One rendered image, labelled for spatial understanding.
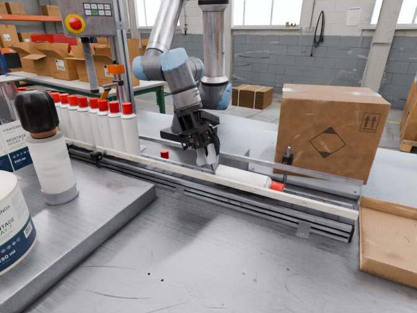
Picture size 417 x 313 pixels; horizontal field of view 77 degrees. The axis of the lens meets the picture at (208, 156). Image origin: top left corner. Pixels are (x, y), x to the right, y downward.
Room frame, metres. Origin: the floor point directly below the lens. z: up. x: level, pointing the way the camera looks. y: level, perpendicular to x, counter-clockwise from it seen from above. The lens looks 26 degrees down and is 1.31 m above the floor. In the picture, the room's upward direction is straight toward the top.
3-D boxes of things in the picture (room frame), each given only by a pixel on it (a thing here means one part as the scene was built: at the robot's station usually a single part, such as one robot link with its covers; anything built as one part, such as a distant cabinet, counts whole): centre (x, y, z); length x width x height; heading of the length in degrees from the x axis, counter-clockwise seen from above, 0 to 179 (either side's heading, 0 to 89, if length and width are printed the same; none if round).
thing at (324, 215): (0.91, 0.36, 0.86); 1.65 x 0.08 x 0.04; 63
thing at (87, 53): (1.07, 0.46, 1.18); 0.04 x 0.04 x 0.21
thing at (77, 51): (3.05, 1.24, 0.96); 0.53 x 0.45 x 0.37; 147
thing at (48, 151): (0.62, 0.42, 1.03); 0.09 x 0.09 x 0.30
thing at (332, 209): (0.74, 0.12, 0.91); 1.07 x 0.01 x 0.02; 63
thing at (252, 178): (0.67, -0.12, 0.91); 0.20 x 0.05 x 0.05; 62
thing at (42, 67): (3.49, 2.03, 0.97); 0.44 x 0.38 x 0.37; 150
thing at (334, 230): (0.91, 0.36, 0.85); 1.65 x 0.11 x 0.05; 63
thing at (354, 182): (0.81, 0.09, 0.96); 1.07 x 0.01 x 0.01; 63
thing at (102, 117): (0.91, 0.37, 0.98); 0.05 x 0.05 x 0.20
